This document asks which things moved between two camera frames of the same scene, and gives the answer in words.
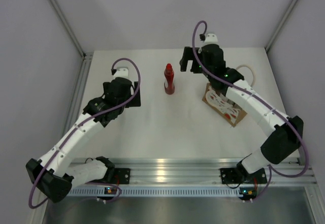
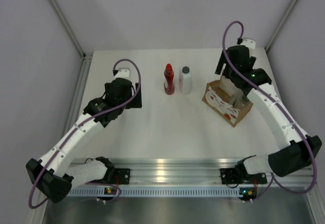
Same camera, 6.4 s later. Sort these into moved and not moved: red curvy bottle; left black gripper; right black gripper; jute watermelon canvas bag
Moved: right black gripper
Not moved: jute watermelon canvas bag; red curvy bottle; left black gripper
